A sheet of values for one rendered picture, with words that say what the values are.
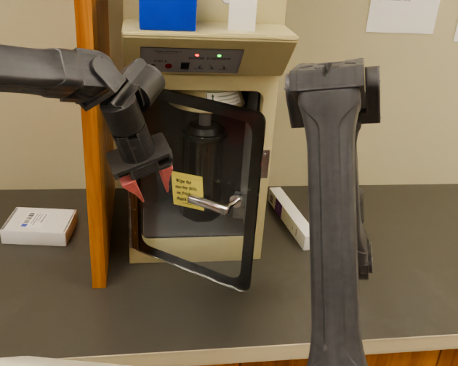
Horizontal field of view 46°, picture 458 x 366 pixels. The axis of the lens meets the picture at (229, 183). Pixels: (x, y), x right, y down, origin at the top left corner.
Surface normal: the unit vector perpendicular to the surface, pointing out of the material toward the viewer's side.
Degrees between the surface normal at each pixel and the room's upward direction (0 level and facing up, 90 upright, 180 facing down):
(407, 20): 90
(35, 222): 0
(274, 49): 135
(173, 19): 90
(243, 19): 90
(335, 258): 61
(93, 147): 90
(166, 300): 0
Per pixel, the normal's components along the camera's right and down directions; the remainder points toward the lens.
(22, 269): 0.06, -0.90
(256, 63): 0.06, 0.95
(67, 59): 0.70, -0.31
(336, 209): -0.26, -0.09
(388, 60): 0.15, 0.44
